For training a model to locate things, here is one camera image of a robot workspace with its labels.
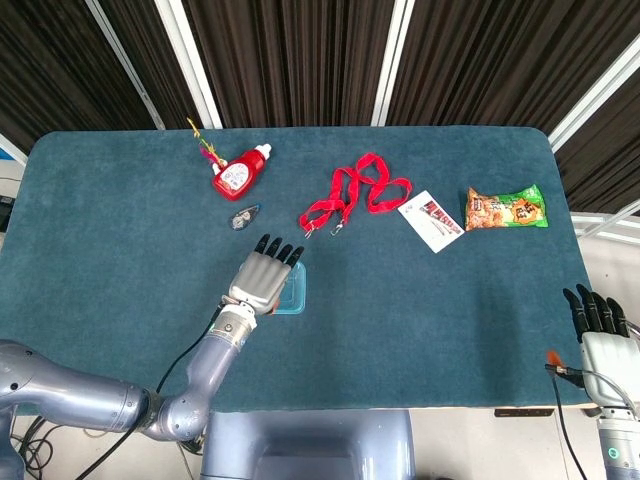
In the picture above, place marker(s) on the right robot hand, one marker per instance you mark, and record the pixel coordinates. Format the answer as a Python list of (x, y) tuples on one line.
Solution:
[(610, 360)]

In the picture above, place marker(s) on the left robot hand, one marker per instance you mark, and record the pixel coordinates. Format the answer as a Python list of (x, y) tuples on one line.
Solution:
[(260, 280)]

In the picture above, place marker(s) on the blue plastic lid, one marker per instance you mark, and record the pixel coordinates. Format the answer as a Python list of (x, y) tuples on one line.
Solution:
[(296, 295)]

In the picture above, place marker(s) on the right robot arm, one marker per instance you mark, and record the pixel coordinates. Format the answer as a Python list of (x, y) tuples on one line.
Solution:
[(620, 450)]

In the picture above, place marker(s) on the correction tape dispenser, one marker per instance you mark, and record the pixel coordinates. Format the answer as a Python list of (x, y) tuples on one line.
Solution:
[(242, 218)]

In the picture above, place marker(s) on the black table control panel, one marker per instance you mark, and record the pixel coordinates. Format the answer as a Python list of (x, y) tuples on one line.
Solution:
[(522, 412)]

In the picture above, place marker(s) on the red bottle with white cap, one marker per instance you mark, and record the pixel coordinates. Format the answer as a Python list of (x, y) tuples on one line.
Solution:
[(237, 176)]

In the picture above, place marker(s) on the colourful feather shuttlecock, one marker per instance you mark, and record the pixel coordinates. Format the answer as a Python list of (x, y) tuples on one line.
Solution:
[(206, 146)]

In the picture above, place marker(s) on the teal velvet tablecloth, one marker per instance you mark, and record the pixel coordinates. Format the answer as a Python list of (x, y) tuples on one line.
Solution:
[(400, 325)]

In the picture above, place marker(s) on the grey blue robot torso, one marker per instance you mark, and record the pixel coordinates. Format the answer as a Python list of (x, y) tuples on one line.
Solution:
[(300, 445)]

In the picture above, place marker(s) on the white printed card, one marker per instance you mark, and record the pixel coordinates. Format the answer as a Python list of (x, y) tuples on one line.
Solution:
[(430, 225)]

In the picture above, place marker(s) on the orange green snack bag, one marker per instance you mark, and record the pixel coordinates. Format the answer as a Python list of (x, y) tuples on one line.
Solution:
[(505, 210)]

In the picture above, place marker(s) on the dark brown curtain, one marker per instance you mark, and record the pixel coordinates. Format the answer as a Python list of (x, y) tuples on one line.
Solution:
[(300, 60)]

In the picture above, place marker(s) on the black box device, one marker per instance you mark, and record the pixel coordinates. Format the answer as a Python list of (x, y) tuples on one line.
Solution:
[(5, 215)]

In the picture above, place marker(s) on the white metal frame rail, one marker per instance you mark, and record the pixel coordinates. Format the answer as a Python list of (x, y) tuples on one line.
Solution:
[(590, 218)]

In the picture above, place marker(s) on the wide white frame post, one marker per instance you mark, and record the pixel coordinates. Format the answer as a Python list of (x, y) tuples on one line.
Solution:
[(189, 65)]

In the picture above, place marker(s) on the thin grey frame post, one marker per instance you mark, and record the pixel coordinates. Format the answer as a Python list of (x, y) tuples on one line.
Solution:
[(127, 65)]

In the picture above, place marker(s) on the white double frame post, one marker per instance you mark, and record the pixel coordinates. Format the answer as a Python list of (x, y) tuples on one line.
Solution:
[(391, 60)]

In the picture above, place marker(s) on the white corner frame post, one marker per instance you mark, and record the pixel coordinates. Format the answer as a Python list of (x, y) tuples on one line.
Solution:
[(597, 97)]

